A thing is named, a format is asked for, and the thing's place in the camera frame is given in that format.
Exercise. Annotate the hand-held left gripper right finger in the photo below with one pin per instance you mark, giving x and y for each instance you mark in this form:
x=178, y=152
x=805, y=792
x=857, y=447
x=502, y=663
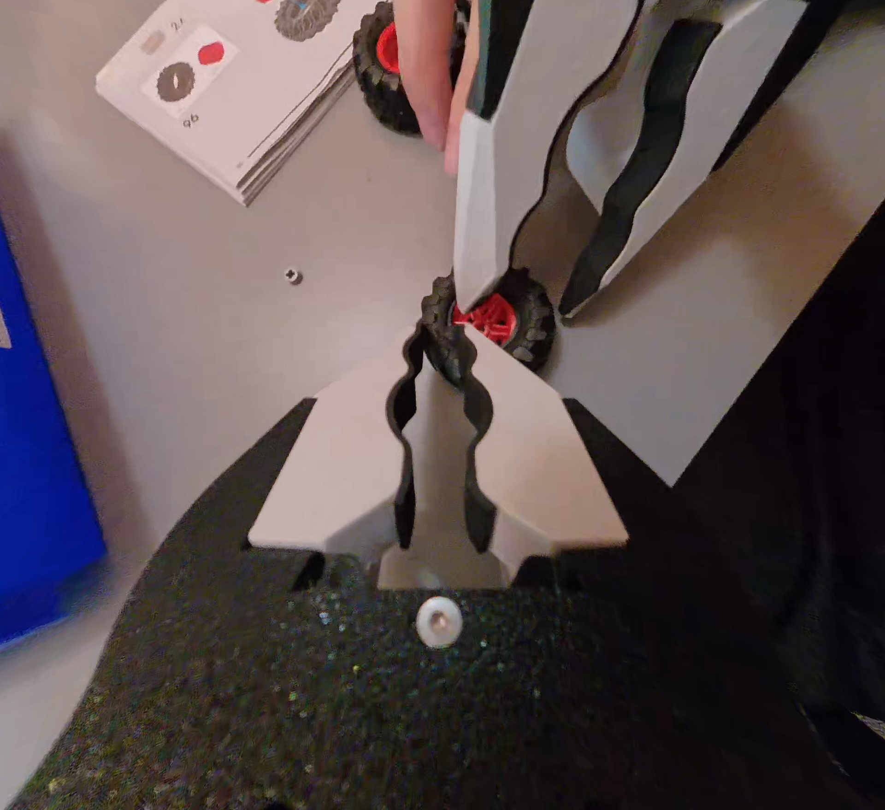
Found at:
x=546, y=471

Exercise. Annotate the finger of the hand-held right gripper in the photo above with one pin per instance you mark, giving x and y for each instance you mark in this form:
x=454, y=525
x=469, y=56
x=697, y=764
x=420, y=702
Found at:
x=726, y=84
x=553, y=63

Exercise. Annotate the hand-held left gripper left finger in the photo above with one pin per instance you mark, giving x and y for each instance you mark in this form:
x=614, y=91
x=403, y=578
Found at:
x=325, y=471

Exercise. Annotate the small red-spoked black wheel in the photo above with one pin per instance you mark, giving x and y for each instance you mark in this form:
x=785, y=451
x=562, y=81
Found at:
x=532, y=319

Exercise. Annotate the person's right hand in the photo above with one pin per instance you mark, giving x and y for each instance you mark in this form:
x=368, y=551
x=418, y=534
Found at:
x=432, y=29

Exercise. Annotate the large red-rimmed black wheel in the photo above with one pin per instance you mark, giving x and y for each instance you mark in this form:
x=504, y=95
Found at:
x=373, y=95

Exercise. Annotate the small grey bushing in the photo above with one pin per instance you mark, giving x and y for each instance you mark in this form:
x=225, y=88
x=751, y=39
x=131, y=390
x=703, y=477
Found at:
x=294, y=276

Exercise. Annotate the blue box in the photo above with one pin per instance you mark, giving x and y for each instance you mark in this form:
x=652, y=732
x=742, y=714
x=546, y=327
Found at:
x=41, y=444

